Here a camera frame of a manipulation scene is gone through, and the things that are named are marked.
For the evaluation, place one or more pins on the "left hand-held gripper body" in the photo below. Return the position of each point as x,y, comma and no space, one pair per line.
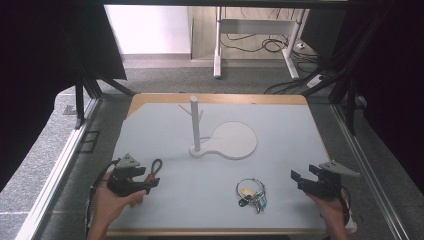
121,180

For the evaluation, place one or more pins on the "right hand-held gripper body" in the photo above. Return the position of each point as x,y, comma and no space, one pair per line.
325,185

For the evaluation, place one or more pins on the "person's right hand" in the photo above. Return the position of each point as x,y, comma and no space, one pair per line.
328,210

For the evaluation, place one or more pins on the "person's left hand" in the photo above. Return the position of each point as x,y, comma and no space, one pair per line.
110,205

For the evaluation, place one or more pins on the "white table mat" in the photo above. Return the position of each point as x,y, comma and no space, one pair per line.
216,173

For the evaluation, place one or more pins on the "white hanger stand with tray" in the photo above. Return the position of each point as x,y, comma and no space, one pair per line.
230,140

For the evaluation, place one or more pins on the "black metal stand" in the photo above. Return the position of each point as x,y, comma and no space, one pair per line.
83,100
346,80

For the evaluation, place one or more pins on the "white power strip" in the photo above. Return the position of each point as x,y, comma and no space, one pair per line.
315,81

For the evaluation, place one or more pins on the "black curtain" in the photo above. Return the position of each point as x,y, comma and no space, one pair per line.
40,66
393,83

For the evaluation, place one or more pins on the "aluminium rail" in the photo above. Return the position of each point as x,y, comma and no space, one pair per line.
56,173
366,173

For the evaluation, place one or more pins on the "white desk frame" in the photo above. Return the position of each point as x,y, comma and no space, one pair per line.
253,26

